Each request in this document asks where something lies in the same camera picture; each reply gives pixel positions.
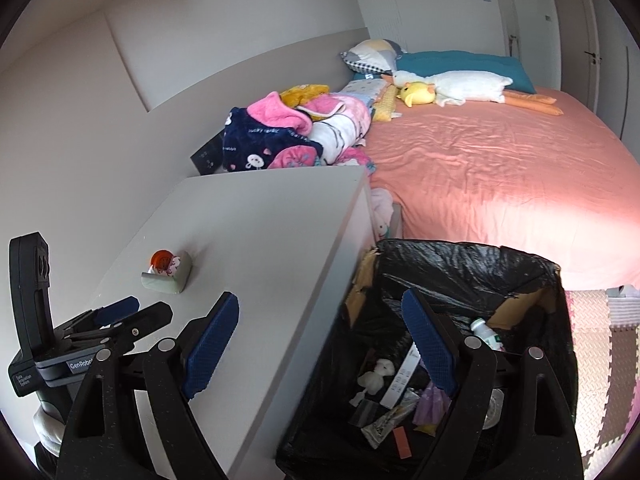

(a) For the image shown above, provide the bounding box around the white green milk bottle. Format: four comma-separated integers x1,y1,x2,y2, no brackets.
470,318,506,352

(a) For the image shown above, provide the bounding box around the orange plastic lid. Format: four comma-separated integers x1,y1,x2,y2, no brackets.
150,249,174,273

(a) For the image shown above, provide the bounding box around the silver foil snack wrapper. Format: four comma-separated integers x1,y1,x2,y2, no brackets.
361,388,420,448

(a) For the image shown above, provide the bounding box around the black trash bag bin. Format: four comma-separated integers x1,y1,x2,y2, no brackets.
276,240,582,479

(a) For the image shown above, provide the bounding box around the left white gloved hand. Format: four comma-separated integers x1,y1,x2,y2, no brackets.
32,405,65,457

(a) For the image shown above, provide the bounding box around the purple plastic bag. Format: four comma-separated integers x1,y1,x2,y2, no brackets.
412,382,451,429

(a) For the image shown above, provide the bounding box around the long white paper box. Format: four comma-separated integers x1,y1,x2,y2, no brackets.
380,344,421,410

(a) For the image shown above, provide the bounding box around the aluminium foil bowl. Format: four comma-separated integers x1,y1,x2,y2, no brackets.
483,388,504,430

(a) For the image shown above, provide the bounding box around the orange flat stick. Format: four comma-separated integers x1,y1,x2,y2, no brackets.
393,427,412,460

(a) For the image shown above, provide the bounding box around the pink foam floor mat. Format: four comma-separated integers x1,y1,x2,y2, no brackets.
566,286,639,479

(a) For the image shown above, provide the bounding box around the salmon pink bed sheet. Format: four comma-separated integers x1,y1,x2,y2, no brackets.
364,92,639,290

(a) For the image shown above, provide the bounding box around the navy pink blanket pile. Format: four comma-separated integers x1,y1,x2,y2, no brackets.
221,84,373,172

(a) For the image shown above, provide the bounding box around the yellow long plush pillow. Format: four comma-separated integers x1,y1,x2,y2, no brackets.
372,86,398,122

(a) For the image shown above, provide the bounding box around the yellow duck plush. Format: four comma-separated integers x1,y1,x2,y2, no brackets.
397,81,436,108

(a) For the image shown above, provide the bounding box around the white goose plush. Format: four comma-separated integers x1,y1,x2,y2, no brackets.
383,70,513,107

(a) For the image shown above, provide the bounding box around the teal pillow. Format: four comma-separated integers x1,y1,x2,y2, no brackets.
397,50,536,94

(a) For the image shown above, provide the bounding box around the patterned grey white pillow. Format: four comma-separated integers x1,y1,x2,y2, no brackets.
340,39,405,75

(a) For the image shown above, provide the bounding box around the white closet door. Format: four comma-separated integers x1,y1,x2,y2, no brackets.
498,0,562,90

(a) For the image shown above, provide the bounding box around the white plush keychain toy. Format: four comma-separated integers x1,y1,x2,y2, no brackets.
357,359,395,396

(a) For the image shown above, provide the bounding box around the black wall socket panel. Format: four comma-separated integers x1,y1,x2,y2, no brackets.
190,130,224,176

